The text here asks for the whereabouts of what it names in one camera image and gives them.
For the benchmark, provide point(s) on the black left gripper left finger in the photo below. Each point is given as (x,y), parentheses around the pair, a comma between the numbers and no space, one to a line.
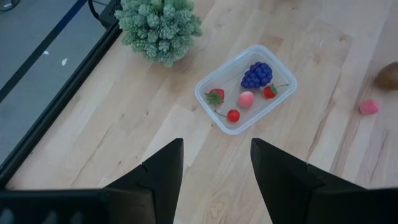
(155,193)

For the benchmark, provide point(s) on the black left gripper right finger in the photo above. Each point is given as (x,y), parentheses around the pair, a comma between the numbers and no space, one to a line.
(295,193)

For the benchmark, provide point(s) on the red toy cherry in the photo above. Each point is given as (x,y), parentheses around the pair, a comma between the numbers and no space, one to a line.
(233,116)

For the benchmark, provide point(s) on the small strawberry with long stem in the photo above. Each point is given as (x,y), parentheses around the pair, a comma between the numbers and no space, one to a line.
(268,92)

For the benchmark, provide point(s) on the pink toy peach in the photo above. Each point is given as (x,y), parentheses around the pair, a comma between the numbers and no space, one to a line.
(246,99)

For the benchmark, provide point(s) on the red toy strawberry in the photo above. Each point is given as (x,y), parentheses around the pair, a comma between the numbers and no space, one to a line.
(216,95)

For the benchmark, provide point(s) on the purple toy grape bunch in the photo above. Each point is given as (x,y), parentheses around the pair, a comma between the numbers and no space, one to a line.
(257,75)

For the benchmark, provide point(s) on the brown toy kiwi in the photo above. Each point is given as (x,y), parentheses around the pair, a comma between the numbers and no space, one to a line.
(388,76)

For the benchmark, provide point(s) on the clear plastic tupperware container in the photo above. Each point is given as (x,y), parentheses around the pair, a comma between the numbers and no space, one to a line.
(230,74)

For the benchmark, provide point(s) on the pink toy fruit piece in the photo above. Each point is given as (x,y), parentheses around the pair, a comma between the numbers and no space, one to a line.
(369,107)

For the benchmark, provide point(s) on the green artificial succulent plant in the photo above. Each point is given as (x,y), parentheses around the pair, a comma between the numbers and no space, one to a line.
(158,31)

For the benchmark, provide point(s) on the black perforated metal box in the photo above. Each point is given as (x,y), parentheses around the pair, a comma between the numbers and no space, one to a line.
(109,12)

